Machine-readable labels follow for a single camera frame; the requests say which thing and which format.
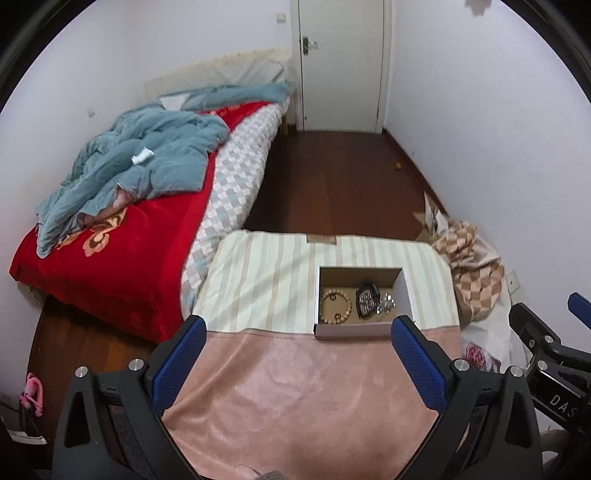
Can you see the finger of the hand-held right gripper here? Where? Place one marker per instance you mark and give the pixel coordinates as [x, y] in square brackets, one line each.
[581, 308]
[535, 334]

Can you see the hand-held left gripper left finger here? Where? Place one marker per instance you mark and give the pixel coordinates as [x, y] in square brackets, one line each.
[178, 364]

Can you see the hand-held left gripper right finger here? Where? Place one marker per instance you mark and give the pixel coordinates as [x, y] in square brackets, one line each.
[418, 364]

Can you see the cardboard box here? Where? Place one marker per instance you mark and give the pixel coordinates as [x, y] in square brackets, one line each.
[351, 331]

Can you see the white printed plastic bag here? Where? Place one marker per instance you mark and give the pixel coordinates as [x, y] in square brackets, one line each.
[478, 355]

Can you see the beige checkered cloth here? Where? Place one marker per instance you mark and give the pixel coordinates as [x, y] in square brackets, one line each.
[480, 281]

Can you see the red floral blanket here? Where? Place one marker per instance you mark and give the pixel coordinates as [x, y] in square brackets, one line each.
[129, 277]

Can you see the pink striped tablecloth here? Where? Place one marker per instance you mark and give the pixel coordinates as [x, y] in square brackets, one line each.
[300, 392]

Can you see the pink slipper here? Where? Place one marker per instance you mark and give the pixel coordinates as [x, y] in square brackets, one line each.
[33, 392]

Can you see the black and white shoe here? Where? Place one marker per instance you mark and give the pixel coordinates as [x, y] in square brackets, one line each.
[23, 424]

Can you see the checkered bedsheet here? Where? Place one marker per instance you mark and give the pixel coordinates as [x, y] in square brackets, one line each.
[235, 184]

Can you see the white tissue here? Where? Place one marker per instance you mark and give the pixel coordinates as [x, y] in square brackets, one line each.
[142, 155]

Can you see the blue quilt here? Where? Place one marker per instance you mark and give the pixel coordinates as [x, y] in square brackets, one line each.
[152, 152]

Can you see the white door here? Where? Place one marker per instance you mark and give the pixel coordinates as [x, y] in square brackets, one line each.
[341, 69]

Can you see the wooden bed frame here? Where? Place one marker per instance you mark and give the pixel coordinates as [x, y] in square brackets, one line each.
[285, 117]

